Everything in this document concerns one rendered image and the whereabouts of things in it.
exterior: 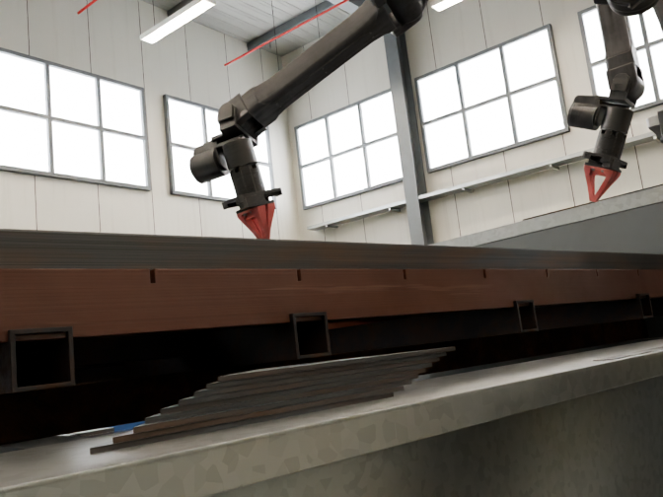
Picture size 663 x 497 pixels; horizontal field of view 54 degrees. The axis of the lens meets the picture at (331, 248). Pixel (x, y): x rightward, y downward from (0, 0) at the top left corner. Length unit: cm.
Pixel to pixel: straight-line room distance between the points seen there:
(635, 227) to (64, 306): 154
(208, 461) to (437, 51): 1217
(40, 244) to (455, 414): 41
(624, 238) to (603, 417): 81
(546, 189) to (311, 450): 1060
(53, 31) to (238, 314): 1083
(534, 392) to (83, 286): 44
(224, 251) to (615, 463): 74
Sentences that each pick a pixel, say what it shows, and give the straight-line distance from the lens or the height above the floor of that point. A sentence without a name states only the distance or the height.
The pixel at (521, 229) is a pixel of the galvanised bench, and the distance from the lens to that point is 204.
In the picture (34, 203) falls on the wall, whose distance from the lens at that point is 1024.
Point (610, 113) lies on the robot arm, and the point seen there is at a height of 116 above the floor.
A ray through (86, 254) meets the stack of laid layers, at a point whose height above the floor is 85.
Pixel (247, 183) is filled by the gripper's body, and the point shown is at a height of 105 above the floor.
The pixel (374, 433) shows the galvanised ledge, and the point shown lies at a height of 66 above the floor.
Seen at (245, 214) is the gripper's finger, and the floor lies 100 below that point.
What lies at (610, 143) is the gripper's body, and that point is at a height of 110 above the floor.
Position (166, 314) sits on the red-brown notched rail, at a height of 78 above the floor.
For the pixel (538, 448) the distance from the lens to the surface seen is 101.
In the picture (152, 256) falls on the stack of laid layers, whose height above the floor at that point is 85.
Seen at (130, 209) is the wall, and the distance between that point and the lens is 1105.
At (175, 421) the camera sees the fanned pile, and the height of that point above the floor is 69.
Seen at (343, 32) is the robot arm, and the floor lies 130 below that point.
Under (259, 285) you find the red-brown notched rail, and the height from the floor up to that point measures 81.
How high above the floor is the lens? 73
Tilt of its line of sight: 9 degrees up
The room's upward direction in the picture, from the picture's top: 7 degrees counter-clockwise
